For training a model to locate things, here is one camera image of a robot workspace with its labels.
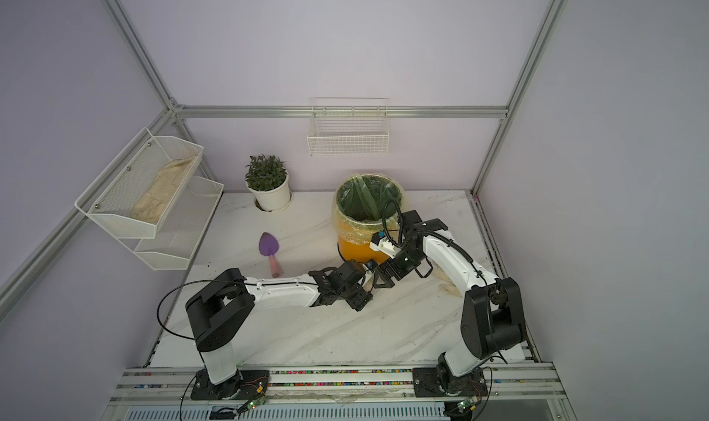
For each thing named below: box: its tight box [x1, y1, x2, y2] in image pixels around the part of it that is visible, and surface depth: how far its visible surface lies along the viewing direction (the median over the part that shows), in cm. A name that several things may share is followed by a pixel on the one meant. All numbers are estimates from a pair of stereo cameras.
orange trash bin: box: [338, 235, 390, 264], surface depth 83 cm
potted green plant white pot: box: [245, 153, 293, 213], surface depth 106 cm
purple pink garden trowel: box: [258, 232, 280, 278], surface depth 104 cm
